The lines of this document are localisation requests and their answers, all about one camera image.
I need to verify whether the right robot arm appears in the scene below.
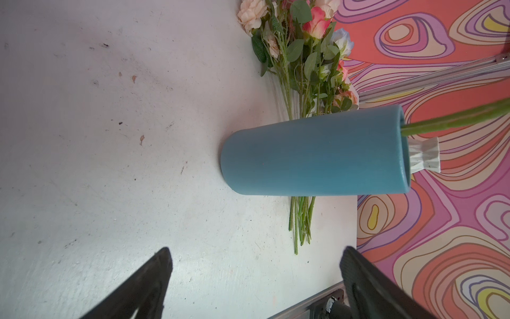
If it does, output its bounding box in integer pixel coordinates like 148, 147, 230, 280
309, 289, 352, 319

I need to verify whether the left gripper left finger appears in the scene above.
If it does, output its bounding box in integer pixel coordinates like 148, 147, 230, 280
83, 247, 173, 318

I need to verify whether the teal cylindrical vase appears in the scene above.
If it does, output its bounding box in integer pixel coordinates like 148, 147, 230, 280
220, 105, 411, 197

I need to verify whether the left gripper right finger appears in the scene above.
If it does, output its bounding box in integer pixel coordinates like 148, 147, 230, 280
339, 247, 434, 318

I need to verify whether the bunch of artificial flowers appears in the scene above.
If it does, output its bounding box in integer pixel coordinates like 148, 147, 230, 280
237, 0, 360, 255

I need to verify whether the pink carnation flower stem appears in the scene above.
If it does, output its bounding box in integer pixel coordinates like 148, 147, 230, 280
401, 98, 509, 136

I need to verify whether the white ribbed vase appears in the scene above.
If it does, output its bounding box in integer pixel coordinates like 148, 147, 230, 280
408, 137, 441, 174

